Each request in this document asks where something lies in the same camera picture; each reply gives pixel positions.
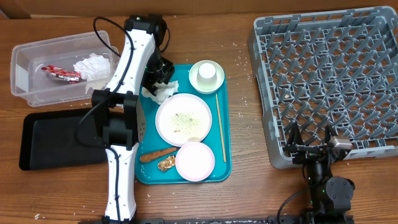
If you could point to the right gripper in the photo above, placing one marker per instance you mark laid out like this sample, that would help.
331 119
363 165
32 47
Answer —
293 144

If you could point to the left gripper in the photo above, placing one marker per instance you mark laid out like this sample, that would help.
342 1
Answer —
148 82

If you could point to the white tissue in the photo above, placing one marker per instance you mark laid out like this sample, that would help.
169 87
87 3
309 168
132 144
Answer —
162 92
93 68

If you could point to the pale green bowl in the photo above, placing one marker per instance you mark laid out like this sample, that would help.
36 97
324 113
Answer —
194 72

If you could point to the white plastic cup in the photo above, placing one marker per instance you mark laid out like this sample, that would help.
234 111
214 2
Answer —
206 77

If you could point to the red foil snack wrapper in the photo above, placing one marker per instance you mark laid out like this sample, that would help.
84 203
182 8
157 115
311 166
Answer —
61 74

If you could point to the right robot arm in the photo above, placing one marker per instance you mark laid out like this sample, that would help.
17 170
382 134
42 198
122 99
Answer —
330 196

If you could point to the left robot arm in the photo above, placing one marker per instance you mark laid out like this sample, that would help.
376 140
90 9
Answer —
117 110

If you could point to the grey dishwasher rack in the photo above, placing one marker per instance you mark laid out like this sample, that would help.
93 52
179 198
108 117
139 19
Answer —
332 68

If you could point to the clear plastic waste bin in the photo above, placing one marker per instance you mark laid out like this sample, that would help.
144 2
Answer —
29 82

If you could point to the large white plate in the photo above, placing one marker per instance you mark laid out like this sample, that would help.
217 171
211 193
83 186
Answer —
183 118

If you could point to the wooden chopstick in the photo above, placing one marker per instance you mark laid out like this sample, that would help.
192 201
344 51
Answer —
221 127

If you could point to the golden crumpled food scrap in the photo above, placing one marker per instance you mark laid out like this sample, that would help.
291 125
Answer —
167 163

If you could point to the teal plastic serving tray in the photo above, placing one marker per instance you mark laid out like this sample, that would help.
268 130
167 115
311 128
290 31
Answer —
148 173

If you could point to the small pink bowl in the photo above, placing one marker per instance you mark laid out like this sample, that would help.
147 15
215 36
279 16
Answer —
195 161

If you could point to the black plastic tray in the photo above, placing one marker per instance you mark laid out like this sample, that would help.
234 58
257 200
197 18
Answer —
48 140

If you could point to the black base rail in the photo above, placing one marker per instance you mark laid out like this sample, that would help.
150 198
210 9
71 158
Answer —
284 219

